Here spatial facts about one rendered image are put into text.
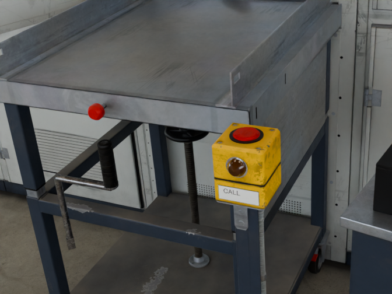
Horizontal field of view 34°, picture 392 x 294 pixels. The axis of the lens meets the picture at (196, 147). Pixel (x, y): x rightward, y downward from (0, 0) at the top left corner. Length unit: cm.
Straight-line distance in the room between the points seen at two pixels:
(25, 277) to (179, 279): 62
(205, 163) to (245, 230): 111
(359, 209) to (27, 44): 85
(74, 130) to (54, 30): 77
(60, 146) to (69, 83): 105
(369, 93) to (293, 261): 52
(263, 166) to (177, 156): 125
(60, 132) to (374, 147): 112
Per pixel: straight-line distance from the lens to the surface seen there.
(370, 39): 175
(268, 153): 90
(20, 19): 183
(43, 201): 156
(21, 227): 247
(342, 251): 210
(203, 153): 207
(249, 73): 120
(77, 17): 166
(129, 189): 229
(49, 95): 135
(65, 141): 235
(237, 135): 91
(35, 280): 219
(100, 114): 124
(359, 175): 193
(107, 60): 144
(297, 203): 204
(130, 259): 190
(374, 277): 107
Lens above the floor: 132
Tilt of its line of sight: 28 degrees down
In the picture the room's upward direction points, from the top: 5 degrees counter-clockwise
